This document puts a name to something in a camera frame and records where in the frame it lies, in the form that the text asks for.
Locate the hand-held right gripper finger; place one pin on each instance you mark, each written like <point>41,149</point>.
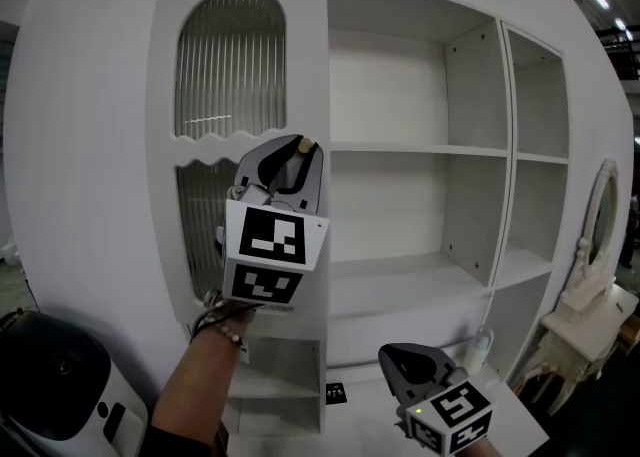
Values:
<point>442,362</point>
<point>392,380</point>

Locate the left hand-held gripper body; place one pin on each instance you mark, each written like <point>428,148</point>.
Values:
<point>272,255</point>

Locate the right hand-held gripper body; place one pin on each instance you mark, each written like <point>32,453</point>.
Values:
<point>455,420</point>

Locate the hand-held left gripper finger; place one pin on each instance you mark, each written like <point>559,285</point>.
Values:
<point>250,165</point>
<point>315,185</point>

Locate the small pale yellow round object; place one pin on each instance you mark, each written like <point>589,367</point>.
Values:
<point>305,145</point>

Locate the white cabinet door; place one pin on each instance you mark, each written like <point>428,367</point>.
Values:
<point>165,170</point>

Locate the person's left forearm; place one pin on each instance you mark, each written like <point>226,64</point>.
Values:
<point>195,395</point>

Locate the white shelf cabinet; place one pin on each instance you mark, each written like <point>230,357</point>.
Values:
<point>390,95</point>

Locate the small black card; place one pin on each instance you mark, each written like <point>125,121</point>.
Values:
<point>335,393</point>

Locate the cream vanity table with mirror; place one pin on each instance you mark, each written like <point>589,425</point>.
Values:
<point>575,325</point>

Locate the white and black robot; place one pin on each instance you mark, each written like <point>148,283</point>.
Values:
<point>75,395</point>

